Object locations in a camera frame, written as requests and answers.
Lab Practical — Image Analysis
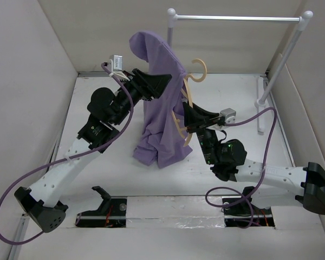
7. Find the purple t shirt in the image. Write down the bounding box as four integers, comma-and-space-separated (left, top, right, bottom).
129, 30, 192, 168

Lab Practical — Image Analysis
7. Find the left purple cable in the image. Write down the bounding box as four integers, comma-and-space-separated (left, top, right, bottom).
0, 62, 133, 245

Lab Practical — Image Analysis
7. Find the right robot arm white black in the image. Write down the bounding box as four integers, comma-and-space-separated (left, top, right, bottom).
183, 102, 325, 215

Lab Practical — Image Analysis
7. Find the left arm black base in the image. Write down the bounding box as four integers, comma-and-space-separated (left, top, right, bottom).
75, 186, 127, 228

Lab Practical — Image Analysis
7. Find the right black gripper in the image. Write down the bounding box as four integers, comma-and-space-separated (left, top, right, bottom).
183, 100, 220, 165

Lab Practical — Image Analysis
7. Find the white clothes rack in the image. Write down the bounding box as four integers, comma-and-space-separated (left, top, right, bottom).
166, 8, 314, 134

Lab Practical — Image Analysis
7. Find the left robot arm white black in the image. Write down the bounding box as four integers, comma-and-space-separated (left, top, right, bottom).
14, 69, 172, 233

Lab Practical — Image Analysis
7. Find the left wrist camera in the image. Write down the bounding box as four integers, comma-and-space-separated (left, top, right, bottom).
108, 54, 123, 72

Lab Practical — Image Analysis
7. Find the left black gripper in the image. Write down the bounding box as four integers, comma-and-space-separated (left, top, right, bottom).
111, 69, 171, 126

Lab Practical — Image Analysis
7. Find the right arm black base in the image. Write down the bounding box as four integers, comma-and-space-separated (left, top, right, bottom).
222, 201, 275, 228

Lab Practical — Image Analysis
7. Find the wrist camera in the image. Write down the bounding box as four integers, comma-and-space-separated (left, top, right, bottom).
217, 108, 237, 127
108, 54, 123, 72

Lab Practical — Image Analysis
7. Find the wooden clothes hanger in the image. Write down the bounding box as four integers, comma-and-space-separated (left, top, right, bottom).
171, 58, 207, 147

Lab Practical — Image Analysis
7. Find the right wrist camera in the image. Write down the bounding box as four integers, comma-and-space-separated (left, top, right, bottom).
217, 108, 237, 127

